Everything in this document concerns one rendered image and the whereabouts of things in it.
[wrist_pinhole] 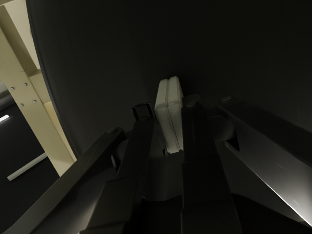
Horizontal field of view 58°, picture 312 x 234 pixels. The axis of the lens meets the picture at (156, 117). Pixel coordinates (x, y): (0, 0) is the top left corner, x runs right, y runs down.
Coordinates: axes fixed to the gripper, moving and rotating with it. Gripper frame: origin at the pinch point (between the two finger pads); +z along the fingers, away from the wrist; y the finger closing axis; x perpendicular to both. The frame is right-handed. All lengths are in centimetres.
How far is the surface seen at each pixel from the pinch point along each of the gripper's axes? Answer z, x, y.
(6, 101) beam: 896, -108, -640
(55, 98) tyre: 6.9, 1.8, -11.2
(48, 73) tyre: 7.2, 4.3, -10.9
